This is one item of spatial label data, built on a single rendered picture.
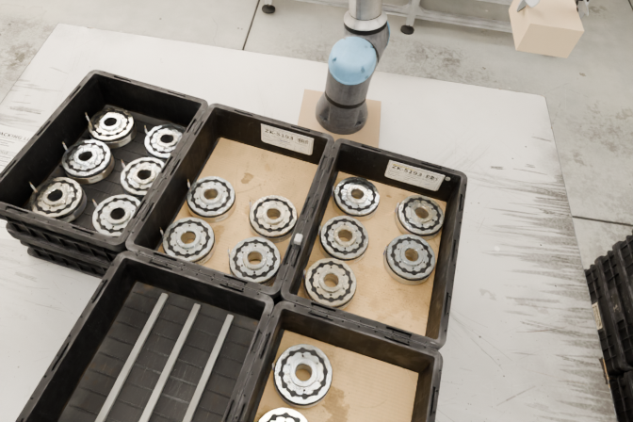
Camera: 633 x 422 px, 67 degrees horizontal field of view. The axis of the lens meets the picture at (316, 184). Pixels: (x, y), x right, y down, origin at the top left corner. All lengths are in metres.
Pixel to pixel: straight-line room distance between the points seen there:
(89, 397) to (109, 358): 0.07
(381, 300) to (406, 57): 2.00
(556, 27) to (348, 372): 0.86
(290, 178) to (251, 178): 0.09
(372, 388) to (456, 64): 2.21
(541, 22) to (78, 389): 1.18
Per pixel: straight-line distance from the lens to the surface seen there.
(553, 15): 1.27
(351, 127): 1.34
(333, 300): 0.95
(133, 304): 1.01
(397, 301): 1.01
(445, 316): 0.91
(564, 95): 2.99
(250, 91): 1.49
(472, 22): 3.00
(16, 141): 1.50
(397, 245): 1.02
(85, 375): 0.99
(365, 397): 0.94
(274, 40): 2.81
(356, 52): 1.26
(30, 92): 1.62
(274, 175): 1.12
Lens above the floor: 1.74
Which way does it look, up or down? 54 degrees down
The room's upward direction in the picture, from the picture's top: 8 degrees clockwise
